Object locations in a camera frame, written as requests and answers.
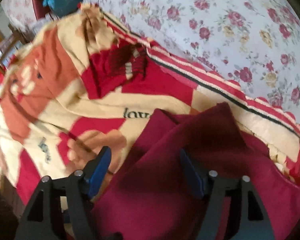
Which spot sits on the red and cream printed blanket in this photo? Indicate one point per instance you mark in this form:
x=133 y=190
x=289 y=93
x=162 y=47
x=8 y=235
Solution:
x=102 y=105

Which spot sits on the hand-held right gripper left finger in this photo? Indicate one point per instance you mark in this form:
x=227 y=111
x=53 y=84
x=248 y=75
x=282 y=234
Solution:
x=100 y=170

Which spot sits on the wooden chair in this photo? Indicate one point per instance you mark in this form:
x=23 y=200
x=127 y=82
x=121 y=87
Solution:
x=5 y=46

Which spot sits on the dark red cloth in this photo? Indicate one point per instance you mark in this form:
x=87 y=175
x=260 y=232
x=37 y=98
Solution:
x=38 y=3

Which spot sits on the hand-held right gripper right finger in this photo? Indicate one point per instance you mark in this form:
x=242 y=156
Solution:
x=191 y=175

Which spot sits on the floral bed sheet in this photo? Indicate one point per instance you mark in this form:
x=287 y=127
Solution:
x=215 y=30

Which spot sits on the maroon small garment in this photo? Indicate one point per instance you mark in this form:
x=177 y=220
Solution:
x=152 y=192

